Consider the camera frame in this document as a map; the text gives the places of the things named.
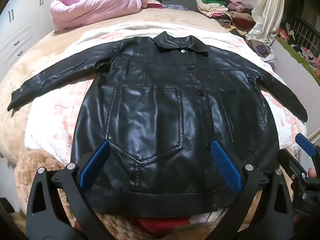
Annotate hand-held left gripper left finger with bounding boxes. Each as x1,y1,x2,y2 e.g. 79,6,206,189
26,140,112,240

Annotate tan fluffy blanket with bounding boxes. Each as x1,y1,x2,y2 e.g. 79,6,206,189
0,6,253,240

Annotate purple cloth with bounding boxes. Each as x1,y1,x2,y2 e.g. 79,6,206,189
247,40,277,63

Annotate red and teal clothes heap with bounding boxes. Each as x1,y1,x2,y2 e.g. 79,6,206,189
132,0,188,12

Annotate red cloth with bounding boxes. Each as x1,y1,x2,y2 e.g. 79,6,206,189
136,216,193,235

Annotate black metal rail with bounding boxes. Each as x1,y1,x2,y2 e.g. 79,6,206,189
285,12,320,63

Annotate cream satin curtain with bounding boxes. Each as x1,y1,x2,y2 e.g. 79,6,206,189
245,0,290,47

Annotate black leather jacket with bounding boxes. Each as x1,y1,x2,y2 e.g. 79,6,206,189
7,31,308,217

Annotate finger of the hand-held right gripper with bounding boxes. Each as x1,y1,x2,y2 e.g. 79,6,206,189
295,133,320,160
276,149,310,181

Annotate green mat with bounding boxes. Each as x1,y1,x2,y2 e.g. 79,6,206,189
275,36,320,85

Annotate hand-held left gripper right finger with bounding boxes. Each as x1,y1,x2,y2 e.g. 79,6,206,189
207,140,294,240

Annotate pink quilt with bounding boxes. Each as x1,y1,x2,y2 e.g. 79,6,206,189
50,0,143,32

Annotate white wardrobe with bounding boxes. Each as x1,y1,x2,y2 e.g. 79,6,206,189
0,0,54,68

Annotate scattered colourful clothes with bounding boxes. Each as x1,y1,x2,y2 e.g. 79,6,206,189
279,21,320,79

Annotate white and orange bear blanket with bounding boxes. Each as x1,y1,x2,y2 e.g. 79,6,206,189
24,22,308,220

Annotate pile of folded clothes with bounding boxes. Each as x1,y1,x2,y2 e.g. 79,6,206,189
195,0,258,34

